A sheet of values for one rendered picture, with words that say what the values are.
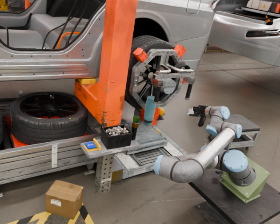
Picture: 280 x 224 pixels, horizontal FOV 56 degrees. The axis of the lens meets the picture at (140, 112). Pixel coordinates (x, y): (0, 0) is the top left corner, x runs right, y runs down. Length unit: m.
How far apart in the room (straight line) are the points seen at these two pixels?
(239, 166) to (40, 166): 1.47
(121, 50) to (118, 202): 1.19
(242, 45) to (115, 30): 3.12
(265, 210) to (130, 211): 0.98
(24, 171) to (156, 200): 1.07
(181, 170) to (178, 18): 1.79
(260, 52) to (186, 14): 2.03
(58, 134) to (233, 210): 1.44
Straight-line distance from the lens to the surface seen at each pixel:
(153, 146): 2.75
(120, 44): 1.93
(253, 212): 2.11
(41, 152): 2.17
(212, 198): 2.07
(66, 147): 2.22
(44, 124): 2.21
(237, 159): 1.94
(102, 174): 2.16
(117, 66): 1.97
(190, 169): 1.46
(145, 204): 2.28
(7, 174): 2.22
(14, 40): 3.06
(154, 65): 2.40
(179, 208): 2.33
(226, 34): 4.88
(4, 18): 3.99
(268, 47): 4.64
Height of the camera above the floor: 1.59
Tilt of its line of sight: 26 degrees down
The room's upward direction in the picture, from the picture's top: 10 degrees clockwise
